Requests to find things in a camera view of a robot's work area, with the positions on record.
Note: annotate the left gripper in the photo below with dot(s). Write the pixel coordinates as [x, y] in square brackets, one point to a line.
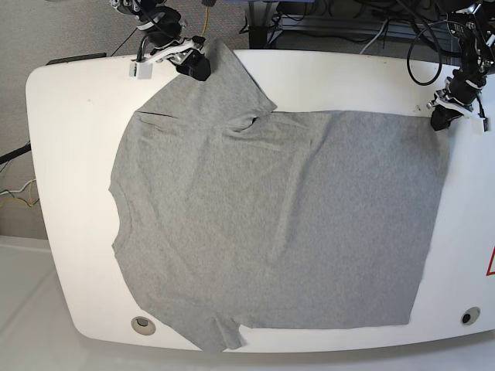
[459, 98]

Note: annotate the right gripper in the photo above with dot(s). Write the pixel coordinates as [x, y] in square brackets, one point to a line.
[183, 51]

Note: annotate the grey T-shirt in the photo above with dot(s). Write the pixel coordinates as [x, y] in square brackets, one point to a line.
[235, 214]

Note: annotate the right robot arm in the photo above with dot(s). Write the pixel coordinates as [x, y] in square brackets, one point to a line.
[163, 40]

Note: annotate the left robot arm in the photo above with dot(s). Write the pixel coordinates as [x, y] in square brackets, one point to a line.
[472, 25]

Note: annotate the black table leg base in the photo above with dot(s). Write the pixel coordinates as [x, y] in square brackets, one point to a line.
[258, 37]

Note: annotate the red triangle sticker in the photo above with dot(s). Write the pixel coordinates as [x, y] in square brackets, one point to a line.
[491, 269]

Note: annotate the right table grommet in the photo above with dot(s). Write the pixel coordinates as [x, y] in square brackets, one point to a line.
[470, 316]

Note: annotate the table grommet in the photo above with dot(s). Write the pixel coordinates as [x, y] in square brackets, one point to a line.
[143, 326]
[470, 316]

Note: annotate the left table grommet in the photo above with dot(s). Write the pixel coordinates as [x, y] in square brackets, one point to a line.
[143, 326]

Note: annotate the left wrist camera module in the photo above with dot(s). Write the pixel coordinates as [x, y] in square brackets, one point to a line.
[141, 71]

